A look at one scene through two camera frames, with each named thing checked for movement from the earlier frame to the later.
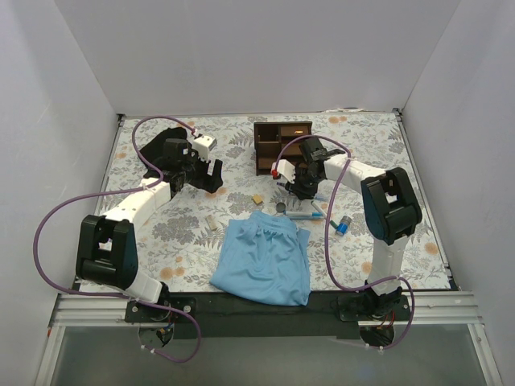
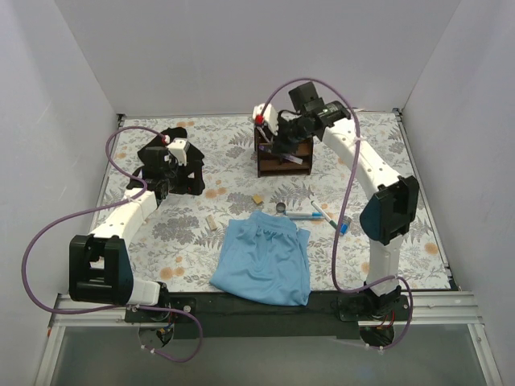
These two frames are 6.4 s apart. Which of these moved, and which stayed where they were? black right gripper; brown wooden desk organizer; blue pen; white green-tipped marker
Moved: black right gripper
Stayed: white green-tipped marker; blue pen; brown wooden desk organizer
